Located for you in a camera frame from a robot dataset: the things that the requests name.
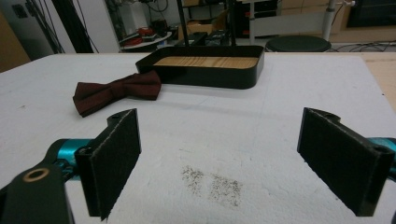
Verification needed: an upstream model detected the red cable bundle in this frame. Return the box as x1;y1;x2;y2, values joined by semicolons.
121;26;157;47

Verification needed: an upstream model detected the white round side table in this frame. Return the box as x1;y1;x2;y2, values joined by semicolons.
120;31;173;51

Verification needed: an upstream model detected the white metal pole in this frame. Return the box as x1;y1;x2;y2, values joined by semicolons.
321;0;338;42

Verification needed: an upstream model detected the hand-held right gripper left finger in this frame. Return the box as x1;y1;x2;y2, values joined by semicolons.
74;107;142;221

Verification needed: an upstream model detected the black metal stand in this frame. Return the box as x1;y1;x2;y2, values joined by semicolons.
176;0;191;49

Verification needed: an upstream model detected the round black stool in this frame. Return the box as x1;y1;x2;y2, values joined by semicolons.
265;35;332;53

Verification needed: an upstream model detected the dark red bow tie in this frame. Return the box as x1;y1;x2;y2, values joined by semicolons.
72;70;163;119

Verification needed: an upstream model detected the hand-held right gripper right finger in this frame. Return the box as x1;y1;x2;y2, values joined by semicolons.
297;106;396;217

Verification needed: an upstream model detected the cardboard box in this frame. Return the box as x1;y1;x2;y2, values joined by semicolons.
177;8;230;41

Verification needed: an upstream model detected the black tray with wooden bottom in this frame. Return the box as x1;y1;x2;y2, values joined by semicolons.
135;45;265;91

